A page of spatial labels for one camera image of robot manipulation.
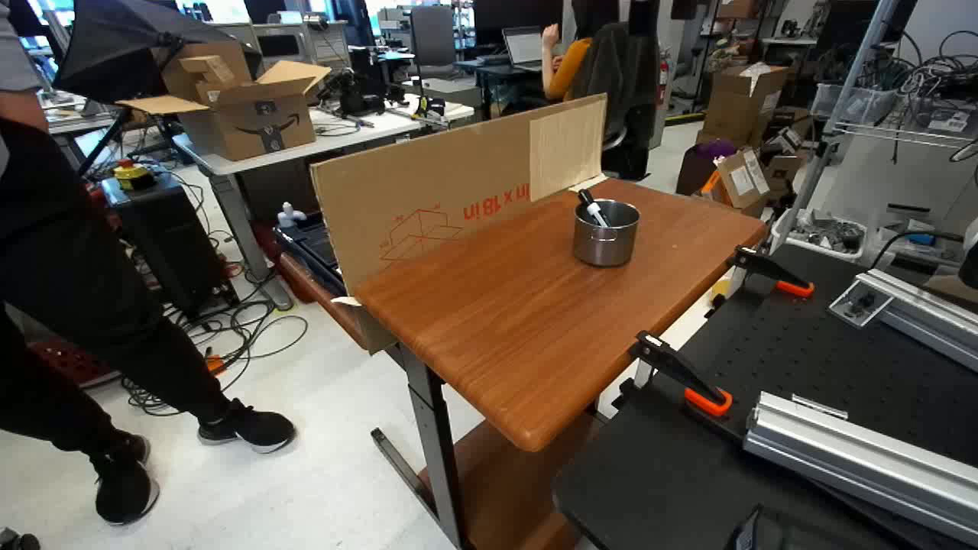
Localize black Expo dry-erase marker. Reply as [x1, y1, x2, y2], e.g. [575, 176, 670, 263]
[575, 187, 613, 228]

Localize stainless steel pot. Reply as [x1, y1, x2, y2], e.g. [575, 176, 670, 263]
[573, 197, 646, 273]

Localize brown cardboard panel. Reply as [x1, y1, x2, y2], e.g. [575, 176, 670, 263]
[309, 115, 536, 299]

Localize light wooden panel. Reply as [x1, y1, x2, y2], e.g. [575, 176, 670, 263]
[526, 93, 613, 205]

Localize grey metal table leg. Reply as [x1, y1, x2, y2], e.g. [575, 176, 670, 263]
[368, 345, 470, 550]

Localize black orange bar clamp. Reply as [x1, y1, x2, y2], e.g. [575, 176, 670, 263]
[730, 246, 819, 302]
[626, 329, 736, 423]

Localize white grey desk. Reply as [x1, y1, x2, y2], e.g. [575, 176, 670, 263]
[171, 103, 442, 308]

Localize white spray bottle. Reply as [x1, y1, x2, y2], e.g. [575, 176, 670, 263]
[272, 199, 313, 231]

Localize seated person orange shirt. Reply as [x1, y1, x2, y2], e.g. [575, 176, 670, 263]
[539, 0, 615, 103]

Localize black hanging jacket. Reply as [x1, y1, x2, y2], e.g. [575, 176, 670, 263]
[575, 21, 668, 179]

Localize grey office chair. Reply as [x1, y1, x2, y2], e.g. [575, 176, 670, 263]
[408, 2, 486, 120]

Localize purple bin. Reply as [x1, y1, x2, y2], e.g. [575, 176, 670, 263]
[672, 139, 736, 197]

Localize black computer monitor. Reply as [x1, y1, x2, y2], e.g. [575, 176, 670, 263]
[470, 0, 575, 48]

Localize small labelled cardboard box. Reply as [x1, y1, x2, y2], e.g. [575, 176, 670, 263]
[701, 148, 775, 217]

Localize open cardboard Amazon box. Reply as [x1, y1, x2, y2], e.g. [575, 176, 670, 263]
[116, 39, 333, 164]

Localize large closed cardboard box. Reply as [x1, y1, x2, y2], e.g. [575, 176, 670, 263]
[701, 58, 792, 149]

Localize black perforated breadboard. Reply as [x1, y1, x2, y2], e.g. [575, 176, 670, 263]
[550, 241, 978, 550]

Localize grey square mounting plate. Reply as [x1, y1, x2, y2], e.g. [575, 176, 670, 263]
[827, 279, 898, 329]

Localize yellow emergency stop button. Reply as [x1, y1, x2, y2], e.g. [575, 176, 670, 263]
[115, 160, 160, 197]

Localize person grey shirt black trousers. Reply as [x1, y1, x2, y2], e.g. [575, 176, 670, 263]
[0, 8, 299, 530]

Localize black photo umbrella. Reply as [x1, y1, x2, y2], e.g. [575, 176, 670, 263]
[51, 0, 242, 103]

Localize aluminium extrusion rail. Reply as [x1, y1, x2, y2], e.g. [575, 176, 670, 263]
[854, 266, 978, 377]
[743, 392, 978, 547]

